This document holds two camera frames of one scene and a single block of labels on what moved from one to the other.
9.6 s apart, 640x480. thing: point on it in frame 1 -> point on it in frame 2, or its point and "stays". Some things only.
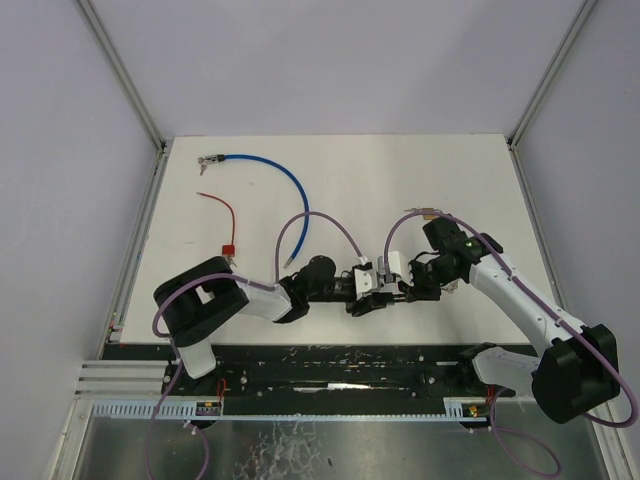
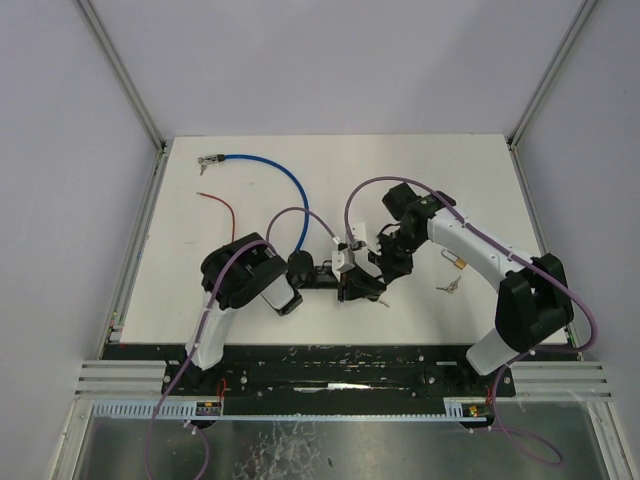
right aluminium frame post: [549, 72] stays
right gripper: [407, 288] -> [392, 258]
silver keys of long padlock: [450, 287] stays
